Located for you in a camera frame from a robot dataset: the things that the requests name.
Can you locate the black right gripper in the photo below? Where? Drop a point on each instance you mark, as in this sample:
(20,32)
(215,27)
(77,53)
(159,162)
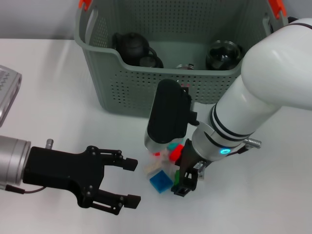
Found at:
(187,156)

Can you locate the blue toy brick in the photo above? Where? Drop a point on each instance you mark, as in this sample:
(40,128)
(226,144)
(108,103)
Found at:
(161,181)

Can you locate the grey-green perforated storage bin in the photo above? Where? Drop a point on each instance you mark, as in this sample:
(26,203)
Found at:
(126,97)

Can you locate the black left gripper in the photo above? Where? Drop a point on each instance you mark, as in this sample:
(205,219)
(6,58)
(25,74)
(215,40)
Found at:
(62,171)

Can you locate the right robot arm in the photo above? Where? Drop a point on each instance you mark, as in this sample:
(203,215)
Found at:
(256,85)

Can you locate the large red toy brick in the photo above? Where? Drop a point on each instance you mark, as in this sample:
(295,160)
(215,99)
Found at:
(176,153)

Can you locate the teal toy brick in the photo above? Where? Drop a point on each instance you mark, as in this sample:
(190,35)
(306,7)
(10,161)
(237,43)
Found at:
(172,146)

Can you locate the small red toy brick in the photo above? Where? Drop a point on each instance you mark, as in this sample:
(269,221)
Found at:
(157,153)

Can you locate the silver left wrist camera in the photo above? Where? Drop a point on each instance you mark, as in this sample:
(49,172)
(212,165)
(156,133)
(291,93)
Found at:
(8,90)

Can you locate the black clay teapot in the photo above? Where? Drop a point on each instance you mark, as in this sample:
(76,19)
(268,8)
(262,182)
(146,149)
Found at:
(131,46)

